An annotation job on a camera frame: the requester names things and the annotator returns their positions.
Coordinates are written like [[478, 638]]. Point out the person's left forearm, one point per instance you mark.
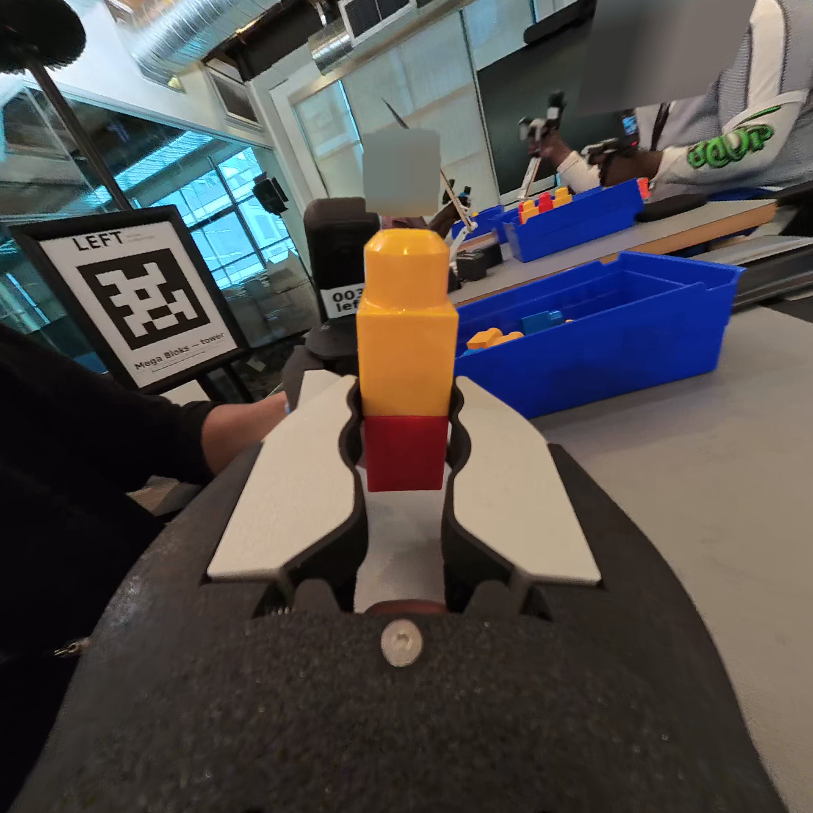
[[241, 432]]

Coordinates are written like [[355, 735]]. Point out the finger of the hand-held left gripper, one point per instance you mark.
[[314, 384]]

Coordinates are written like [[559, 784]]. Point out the person's torso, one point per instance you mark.
[[51, 571]]

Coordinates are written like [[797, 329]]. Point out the black framed marker sign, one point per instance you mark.
[[146, 298]]

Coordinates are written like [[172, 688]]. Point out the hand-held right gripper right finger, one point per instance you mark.
[[514, 502]]

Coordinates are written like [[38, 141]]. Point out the black floor lamp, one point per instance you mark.
[[38, 32]]

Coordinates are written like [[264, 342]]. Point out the small black device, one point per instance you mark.
[[476, 263]]

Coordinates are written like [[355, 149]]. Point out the pile of blocks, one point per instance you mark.
[[489, 340]]

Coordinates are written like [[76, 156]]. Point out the black folder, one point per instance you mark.
[[775, 279]]

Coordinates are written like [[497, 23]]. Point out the blue plastic bin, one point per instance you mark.
[[603, 362], [571, 235], [476, 222]]

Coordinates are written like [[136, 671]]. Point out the group of block towers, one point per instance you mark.
[[543, 206]]

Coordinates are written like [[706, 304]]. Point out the silver ceiling duct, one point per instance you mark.
[[190, 38]]

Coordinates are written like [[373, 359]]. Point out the yellow mega block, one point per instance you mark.
[[406, 355]]

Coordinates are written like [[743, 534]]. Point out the black office chair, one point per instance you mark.
[[673, 206]]

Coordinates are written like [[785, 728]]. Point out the large black wall screen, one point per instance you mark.
[[527, 114]]

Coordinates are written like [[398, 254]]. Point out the red mega block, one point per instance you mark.
[[406, 451]]

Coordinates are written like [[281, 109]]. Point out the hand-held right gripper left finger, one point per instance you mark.
[[292, 502]]

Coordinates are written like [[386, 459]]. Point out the black mounted box device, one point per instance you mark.
[[270, 194]]

